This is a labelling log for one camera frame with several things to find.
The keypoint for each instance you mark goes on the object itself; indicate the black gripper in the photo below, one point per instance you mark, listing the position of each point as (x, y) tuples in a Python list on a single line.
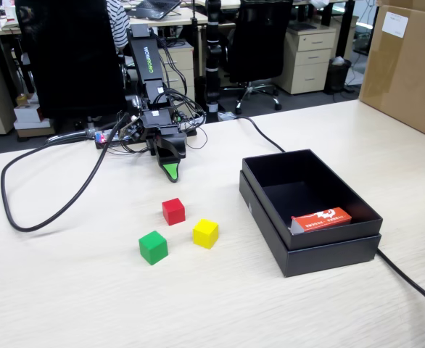
[(156, 121)]

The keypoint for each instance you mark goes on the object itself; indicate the red wooden cube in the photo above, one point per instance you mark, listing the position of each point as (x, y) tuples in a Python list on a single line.
[(173, 212)]

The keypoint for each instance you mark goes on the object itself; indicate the yellow wooden cube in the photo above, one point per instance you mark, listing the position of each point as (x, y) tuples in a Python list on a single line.
[(205, 233)]

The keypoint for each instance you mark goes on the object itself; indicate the green wooden cube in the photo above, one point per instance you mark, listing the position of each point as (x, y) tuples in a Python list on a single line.
[(153, 248)]

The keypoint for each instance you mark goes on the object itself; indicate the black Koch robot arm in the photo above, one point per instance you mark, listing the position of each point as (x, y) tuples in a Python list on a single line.
[(145, 54)]

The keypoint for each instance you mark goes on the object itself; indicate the black open cardboard box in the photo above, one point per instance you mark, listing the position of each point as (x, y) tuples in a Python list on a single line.
[(292, 181)]

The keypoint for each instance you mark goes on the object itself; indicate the white box stack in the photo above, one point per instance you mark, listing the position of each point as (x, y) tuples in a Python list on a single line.
[(29, 116)]

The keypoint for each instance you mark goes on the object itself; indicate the large brown cardboard box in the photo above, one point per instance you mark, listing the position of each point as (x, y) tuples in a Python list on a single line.
[(404, 72)]

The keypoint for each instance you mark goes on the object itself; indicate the circuit board with red light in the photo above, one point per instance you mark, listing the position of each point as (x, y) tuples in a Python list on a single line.
[(102, 138)]

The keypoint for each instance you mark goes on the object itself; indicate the black jointed pole white rings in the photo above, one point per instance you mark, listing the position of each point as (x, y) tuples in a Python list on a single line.
[(213, 54)]

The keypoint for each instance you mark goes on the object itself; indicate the thin black stand pole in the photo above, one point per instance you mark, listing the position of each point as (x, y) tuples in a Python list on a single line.
[(195, 40)]

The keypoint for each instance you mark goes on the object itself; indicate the large black office chair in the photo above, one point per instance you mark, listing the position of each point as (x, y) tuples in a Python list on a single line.
[(71, 58)]

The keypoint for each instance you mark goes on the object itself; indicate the black mesh office chair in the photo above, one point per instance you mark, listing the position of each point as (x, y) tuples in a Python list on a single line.
[(257, 40)]

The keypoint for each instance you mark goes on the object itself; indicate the person in striped shirt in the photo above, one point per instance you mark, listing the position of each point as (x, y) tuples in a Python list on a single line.
[(118, 23)]

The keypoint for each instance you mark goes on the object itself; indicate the black laptop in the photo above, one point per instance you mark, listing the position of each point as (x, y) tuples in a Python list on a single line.
[(158, 8)]

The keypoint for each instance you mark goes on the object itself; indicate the orange printed carton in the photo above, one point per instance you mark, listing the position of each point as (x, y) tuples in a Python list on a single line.
[(323, 220)]

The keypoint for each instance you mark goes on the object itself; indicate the yellow tape roll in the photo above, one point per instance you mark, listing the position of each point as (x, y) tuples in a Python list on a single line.
[(22, 99)]

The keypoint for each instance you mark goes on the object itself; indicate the beige three drawer cabinet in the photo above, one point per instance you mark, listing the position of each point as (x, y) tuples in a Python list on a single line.
[(307, 61)]

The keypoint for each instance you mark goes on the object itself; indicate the black trash bin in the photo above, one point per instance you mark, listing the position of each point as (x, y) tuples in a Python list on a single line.
[(337, 76)]

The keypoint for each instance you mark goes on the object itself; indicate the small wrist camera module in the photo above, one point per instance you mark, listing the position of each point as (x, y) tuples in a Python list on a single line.
[(133, 129)]

